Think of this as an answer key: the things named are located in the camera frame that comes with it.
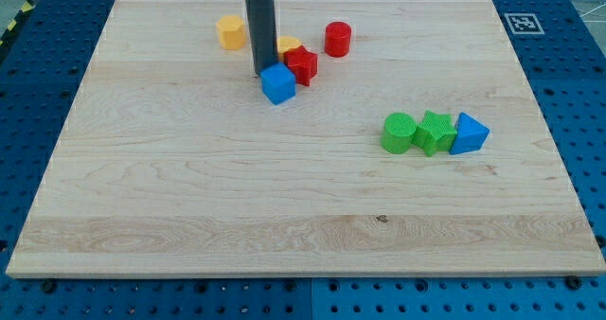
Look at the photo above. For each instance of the red star block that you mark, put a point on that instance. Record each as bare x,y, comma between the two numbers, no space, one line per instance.
303,63

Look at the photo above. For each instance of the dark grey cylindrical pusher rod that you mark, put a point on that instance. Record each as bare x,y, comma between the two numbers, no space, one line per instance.
261,16

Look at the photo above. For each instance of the red cylinder block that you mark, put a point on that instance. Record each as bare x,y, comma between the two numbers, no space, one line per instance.
337,39

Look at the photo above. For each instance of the white fiducial marker tag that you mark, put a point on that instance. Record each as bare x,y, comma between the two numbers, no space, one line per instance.
524,24

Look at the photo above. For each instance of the yellow cylinder block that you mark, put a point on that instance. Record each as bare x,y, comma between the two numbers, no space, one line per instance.
286,43

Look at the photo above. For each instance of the green star block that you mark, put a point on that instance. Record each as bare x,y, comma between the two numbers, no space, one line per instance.
436,132

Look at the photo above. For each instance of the light wooden board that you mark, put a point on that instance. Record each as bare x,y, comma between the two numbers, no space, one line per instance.
173,164

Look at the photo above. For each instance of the blue cube block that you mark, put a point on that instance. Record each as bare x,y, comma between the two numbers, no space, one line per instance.
277,83

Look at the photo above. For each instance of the blue triangle block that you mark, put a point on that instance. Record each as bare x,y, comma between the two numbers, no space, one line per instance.
471,135

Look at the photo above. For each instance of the green cylinder block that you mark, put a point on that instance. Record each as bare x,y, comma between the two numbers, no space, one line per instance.
398,133

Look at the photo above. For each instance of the yellow hexagon block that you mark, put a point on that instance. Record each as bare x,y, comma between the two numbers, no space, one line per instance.
231,32

